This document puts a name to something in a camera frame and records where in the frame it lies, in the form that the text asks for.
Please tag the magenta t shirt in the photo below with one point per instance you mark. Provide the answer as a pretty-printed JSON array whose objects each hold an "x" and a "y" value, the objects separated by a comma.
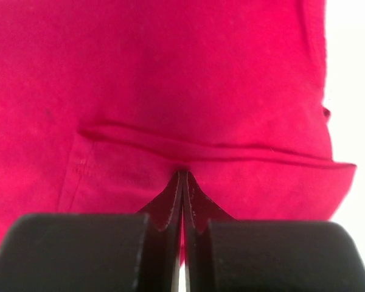
[{"x": 102, "y": 101}]

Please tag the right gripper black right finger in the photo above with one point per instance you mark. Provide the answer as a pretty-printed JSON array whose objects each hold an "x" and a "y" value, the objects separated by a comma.
[{"x": 225, "y": 254}]

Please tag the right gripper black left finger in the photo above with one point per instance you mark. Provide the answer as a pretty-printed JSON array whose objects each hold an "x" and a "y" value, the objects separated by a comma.
[{"x": 97, "y": 252}]

